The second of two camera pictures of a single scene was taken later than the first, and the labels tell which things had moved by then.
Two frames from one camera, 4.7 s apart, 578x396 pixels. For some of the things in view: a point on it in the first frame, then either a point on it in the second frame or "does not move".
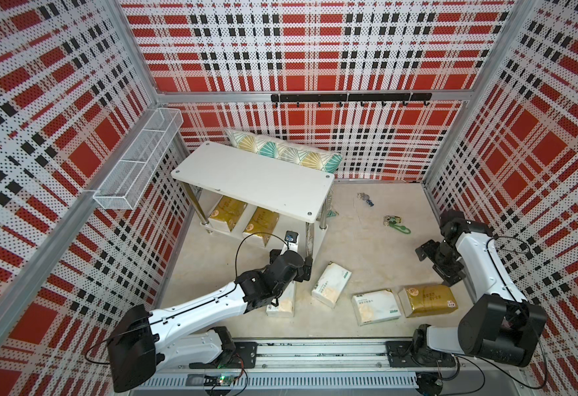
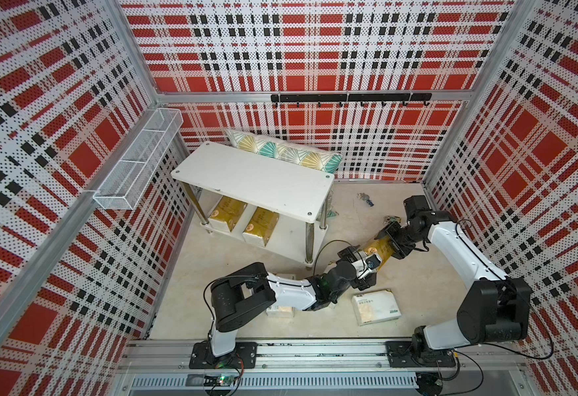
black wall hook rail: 340,97 does not move
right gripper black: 444,272 -> 400,252
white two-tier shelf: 262,200 does not move
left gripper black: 305,271 -> 347,254
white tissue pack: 286,304 does not move
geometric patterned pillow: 325,161 does not move
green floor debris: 393,221 does not move
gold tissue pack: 426,299 -> 382,247
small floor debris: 365,197 does not move
